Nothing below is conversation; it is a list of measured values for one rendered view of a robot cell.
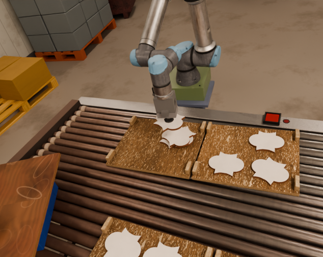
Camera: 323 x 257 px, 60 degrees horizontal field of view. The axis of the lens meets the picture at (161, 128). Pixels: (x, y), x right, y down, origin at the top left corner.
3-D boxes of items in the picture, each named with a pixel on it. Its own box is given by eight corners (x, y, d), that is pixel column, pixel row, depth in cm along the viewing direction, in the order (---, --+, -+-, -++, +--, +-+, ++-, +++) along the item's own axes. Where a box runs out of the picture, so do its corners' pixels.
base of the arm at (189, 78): (178, 73, 181) (175, 59, 174) (201, 71, 177) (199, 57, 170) (174, 87, 170) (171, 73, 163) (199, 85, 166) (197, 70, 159)
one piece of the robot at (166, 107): (148, 96, 113) (156, 126, 124) (169, 95, 111) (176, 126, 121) (153, 82, 121) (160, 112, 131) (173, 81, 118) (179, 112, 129)
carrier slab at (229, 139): (209, 126, 143) (209, 123, 142) (298, 133, 128) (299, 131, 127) (191, 179, 119) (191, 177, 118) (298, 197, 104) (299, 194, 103)
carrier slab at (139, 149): (135, 119, 158) (135, 117, 157) (207, 126, 143) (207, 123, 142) (106, 165, 134) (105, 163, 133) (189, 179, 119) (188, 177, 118)
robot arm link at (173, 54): (158, 44, 123) (146, 56, 116) (181, 44, 118) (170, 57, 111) (161, 60, 128) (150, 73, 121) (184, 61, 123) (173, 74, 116)
